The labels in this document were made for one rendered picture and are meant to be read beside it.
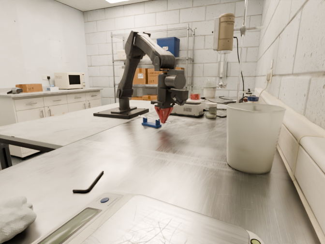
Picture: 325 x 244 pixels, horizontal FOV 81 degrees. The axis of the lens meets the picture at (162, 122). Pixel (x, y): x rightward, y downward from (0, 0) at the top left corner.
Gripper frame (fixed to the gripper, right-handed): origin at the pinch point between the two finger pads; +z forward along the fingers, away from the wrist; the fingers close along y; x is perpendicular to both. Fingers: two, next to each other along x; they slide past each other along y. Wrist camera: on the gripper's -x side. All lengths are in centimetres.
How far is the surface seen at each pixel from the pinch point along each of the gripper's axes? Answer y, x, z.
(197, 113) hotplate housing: 29.1, 0.0, 0.7
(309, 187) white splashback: -25, -52, -3
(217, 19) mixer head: 67, 12, -55
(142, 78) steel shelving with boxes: 181, 200, -8
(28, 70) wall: 42, 324, -16
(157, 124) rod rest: -0.7, 2.8, 1.6
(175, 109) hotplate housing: 26.5, 12.9, 0.1
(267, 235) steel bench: -35, -49, 1
